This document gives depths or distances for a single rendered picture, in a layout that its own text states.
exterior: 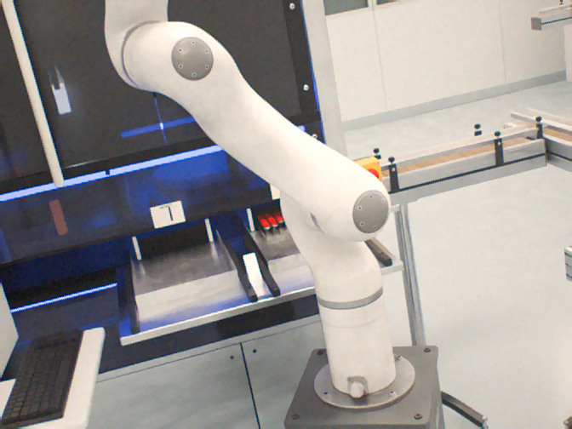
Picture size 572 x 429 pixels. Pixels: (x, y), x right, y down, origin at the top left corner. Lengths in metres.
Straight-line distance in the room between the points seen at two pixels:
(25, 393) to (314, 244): 0.79
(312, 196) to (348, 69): 5.83
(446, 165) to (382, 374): 1.15
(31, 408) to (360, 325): 0.77
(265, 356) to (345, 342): 0.99
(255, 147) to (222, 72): 0.15
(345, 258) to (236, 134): 0.32
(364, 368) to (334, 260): 0.20
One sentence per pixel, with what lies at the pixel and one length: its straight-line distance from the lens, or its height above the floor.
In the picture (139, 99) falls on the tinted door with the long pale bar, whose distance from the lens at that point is 2.05.
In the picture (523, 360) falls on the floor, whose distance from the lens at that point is 3.13.
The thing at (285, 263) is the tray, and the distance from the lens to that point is 1.93.
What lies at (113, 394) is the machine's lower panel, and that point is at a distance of 2.32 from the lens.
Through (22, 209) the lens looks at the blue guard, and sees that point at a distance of 2.11.
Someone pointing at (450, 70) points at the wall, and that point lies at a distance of 7.38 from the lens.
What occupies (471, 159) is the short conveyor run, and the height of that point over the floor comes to 0.93.
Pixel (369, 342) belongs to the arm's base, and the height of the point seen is 0.97.
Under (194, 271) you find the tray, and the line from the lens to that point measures 2.05.
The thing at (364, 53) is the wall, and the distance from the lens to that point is 7.04.
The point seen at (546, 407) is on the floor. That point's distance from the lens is 2.87.
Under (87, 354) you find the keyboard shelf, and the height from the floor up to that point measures 0.80.
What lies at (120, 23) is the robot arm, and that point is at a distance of 1.15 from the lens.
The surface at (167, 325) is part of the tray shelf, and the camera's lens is 1.79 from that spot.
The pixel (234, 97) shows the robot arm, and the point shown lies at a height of 1.45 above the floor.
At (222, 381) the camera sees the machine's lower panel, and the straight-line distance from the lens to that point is 2.33.
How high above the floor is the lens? 1.63
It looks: 19 degrees down
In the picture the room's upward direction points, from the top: 11 degrees counter-clockwise
